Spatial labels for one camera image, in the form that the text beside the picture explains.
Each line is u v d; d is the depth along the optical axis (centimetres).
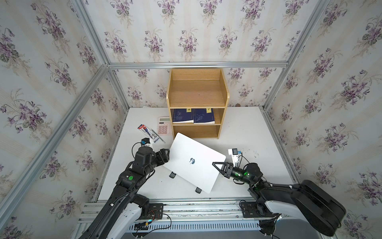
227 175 69
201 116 91
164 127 105
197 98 82
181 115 91
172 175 84
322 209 42
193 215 73
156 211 73
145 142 67
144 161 56
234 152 72
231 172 68
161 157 68
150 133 102
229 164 71
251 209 73
